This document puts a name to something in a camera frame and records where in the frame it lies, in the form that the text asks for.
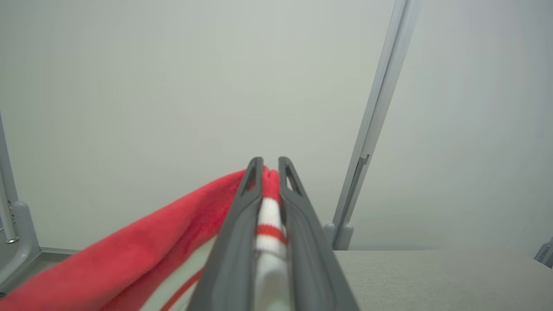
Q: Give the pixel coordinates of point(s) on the grey stand leg with caster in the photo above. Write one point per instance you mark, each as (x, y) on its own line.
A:
(27, 233)

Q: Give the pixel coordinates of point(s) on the red shorts thin striped trim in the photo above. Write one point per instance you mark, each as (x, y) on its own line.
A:
(129, 250)

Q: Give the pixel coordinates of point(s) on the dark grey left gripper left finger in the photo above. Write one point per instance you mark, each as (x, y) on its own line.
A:
(233, 250)

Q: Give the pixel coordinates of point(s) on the grey slanted stand pole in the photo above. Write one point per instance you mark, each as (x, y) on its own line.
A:
(6, 185)

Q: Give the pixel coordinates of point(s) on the grey partition post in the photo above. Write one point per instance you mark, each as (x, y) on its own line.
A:
(376, 108)

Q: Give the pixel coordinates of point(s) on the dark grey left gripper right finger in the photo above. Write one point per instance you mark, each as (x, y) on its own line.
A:
(309, 255)

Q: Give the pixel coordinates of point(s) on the grey partition foot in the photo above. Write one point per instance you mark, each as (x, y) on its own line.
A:
(545, 254)

